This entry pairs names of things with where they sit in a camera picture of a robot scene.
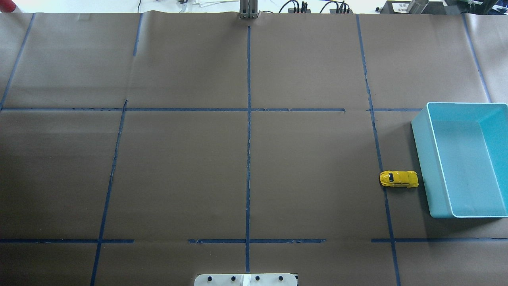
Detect black power strip right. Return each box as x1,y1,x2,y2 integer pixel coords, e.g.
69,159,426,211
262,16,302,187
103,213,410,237
333,7,353,14

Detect black power strip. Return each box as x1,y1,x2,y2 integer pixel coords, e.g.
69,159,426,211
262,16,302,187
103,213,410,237
287,7,312,14
333,7,353,14

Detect red cylinder bottle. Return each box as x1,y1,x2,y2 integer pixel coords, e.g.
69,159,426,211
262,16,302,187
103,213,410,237
0,0,17,13

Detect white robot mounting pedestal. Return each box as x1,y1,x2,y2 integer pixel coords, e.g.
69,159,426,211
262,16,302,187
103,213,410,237
194,273,299,286

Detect light blue plastic bin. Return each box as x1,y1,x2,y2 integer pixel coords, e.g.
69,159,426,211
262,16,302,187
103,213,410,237
411,102,508,218

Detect yellow beetle toy car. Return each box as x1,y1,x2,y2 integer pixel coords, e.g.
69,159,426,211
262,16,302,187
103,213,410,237
379,170,419,188

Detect aluminium frame post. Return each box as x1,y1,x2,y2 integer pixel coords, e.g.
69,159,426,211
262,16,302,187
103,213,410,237
239,0,259,19

